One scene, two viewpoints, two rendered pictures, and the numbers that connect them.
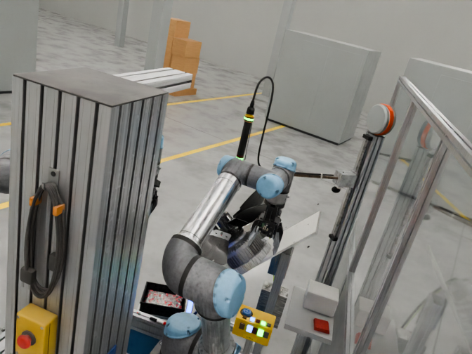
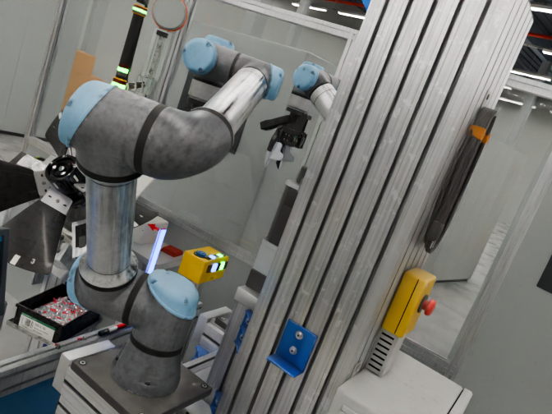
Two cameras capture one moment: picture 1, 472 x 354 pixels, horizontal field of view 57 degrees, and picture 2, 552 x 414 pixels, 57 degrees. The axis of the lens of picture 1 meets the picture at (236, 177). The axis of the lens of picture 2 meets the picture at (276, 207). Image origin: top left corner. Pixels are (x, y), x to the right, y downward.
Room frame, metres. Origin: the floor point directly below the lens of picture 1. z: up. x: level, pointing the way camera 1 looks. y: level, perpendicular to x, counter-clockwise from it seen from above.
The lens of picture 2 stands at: (0.91, 1.47, 1.70)
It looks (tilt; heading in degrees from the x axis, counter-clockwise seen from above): 12 degrees down; 284
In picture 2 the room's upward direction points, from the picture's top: 20 degrees clockwise
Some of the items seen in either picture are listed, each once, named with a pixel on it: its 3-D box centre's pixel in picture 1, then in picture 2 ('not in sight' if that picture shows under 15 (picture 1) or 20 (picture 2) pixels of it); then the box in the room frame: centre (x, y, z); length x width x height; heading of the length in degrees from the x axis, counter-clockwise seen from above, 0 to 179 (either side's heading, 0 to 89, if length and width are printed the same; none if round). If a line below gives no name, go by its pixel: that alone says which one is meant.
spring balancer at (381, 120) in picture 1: (381, 119); (169, 12); (2.24, -0.65, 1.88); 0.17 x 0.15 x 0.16; 170
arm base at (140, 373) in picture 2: not in sight; (152, 355); (1.30, 0.54, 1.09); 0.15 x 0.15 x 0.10
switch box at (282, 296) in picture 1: (270, 304); not in sight; (2.10, -0.37, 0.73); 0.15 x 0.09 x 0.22; 80
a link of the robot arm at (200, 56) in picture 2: not in sight; (210, 60); (1.44, 0.41, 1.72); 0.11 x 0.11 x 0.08; 12
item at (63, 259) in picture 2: not in sight; (62, 255); (1.97, 0.00, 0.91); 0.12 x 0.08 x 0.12; 80
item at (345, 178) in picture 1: (345, 178); (145, 85); (2.20, -0.56, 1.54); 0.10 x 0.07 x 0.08; 115
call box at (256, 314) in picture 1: (253, 326); (203, 265); (1.53, -0.22, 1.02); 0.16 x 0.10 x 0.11; 80
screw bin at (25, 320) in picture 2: (164, 300); (60, 313); (1.77, 0.21, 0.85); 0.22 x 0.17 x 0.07; 95
